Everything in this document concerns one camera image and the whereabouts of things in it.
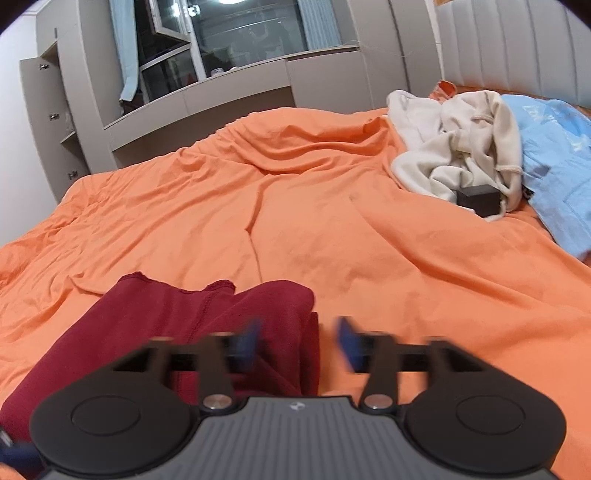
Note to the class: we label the light blue garment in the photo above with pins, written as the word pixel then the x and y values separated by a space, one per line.
pixel 558 166

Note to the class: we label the cream white garment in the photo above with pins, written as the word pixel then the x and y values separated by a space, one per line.
pixel 457 138

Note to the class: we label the grey padded headboard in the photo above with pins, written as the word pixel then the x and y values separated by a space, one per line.
pixel 512 41

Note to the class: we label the large glass window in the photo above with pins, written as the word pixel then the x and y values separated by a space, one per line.
pixel 231 37

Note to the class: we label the orange bed sheet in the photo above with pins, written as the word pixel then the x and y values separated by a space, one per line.
pixel 323 221

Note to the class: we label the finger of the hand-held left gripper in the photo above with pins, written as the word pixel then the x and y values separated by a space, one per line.
pixel 16 454

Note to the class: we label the grey window sill cabinet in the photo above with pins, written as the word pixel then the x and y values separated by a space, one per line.
pixel 240 101

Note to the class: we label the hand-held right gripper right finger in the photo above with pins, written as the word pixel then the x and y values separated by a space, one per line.
pixel 348 344

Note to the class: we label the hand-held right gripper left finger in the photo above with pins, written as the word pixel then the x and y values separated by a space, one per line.
pixel 247 344

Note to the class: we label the small black box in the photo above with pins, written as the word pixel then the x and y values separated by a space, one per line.
pixel 478 201

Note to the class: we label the dark red garment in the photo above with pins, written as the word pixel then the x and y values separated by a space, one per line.
pixel 152 332

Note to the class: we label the tall grey wardrobe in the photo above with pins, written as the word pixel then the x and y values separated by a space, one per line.
pixel 397 46

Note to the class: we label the light blue curtain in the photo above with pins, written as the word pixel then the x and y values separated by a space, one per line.
pixel 325 23
pixel 127 55

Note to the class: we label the grey cabinet with open door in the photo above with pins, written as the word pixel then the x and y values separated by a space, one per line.
pixel 55 120

